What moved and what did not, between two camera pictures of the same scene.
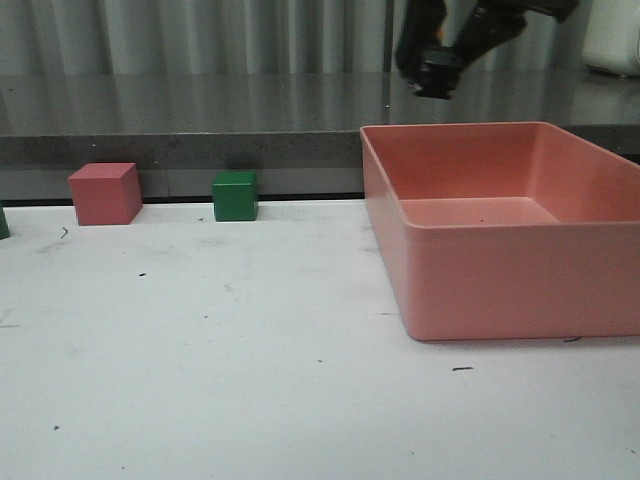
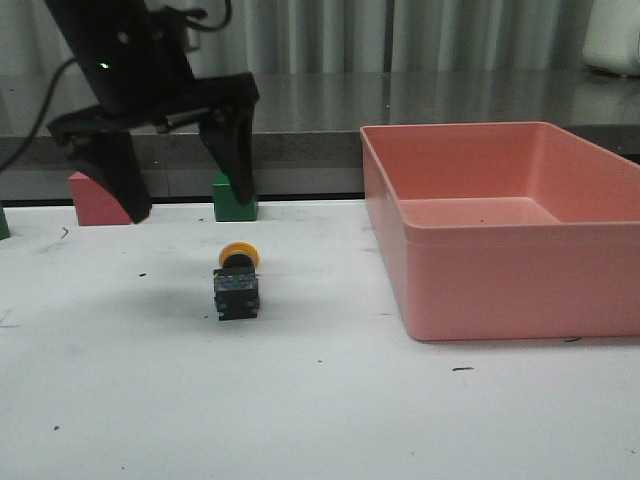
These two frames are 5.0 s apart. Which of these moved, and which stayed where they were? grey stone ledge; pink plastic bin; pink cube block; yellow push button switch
Moved: yellow push button switch
Stayed: pink cube block; grey stone ledge; pink plastic bin
